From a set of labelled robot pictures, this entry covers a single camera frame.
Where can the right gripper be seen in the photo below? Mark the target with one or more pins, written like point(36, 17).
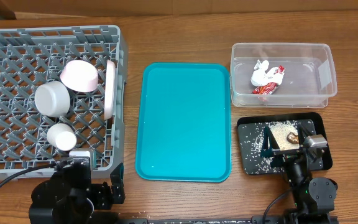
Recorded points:
point(286, 152)

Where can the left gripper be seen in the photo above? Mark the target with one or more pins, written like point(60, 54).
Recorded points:
point(104, 199)

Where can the pile of white rice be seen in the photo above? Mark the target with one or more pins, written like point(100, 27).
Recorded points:
point(251, 138)

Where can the red snack wrapper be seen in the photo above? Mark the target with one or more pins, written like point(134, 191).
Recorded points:
point(271, 87)

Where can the white napkin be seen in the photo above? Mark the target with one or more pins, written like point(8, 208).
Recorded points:
point(261, 78)

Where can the white paper cup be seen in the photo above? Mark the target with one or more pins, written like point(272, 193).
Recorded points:
point(61, 136)

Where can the large pink plate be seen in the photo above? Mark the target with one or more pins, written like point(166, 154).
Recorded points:
point(109, 90)

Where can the small pink bowl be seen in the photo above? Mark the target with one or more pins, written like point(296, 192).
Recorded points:
point(79, 75)

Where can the brown food piece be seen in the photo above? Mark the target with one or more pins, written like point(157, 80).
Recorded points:
point(293, 138)

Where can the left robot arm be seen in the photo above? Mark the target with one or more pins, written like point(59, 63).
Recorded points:
point(69, 196)

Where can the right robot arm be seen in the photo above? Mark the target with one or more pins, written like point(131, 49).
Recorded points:
point(313, 196)

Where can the grey dishwasher rack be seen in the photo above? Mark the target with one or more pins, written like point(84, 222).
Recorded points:
point(34, 56)

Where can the black tray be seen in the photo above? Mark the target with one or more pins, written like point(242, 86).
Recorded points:
point(326, 161)

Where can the clear plastic bin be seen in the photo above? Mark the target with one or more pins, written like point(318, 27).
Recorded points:
point(309, 80)

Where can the teal serving tray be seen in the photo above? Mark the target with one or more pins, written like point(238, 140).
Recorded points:
point(184, 128)

